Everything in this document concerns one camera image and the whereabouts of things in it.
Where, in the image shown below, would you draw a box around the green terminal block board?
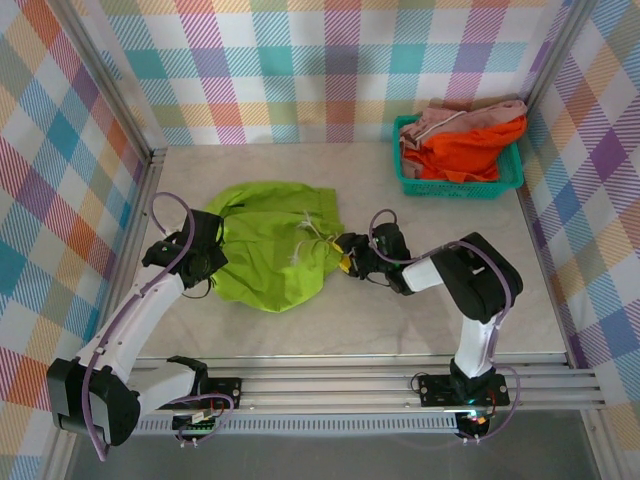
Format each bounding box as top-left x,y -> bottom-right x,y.
172,409 -> 224,436

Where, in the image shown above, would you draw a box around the dusty pink shorts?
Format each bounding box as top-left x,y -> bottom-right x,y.
398,98 -> 530,180

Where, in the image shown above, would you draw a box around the teal plastic basket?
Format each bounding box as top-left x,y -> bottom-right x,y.
393,114 -> 525,200

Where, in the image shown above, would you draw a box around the lime green shorts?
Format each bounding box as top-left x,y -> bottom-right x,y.
202,182 -> 349,314

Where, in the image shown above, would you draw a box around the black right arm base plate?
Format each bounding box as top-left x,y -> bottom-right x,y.
417,372 -> 511,407

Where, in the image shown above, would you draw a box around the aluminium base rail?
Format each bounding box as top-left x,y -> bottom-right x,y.
54,352 -> 609,416

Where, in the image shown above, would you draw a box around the small lit controller board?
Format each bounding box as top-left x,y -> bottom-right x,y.
458,408 -> 494,431

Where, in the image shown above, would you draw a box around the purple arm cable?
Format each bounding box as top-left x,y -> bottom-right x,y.
82,192 -> 196,461
368,208 -> 522,444

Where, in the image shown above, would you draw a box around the grey slotted cable duct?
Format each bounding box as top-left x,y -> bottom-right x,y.
79,417 -> 459,435

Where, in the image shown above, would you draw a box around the orange shorts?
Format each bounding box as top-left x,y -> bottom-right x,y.
402,115 -> 529,184

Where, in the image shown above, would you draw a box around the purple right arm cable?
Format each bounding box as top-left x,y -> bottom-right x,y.
368,208 -> 522,444

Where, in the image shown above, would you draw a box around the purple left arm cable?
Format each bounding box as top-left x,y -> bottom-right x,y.
82,192 -> 196,461

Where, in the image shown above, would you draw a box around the aluminium side rail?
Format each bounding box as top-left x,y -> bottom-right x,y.
42,149 -> 169,480
517,189 -> 619,480

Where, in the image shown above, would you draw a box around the aluminium frame post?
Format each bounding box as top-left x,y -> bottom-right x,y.
59,0 -> 169,164
514,0 -> 601,131

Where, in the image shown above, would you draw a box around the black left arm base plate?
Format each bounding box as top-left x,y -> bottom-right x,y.
199,377 -> 244,409

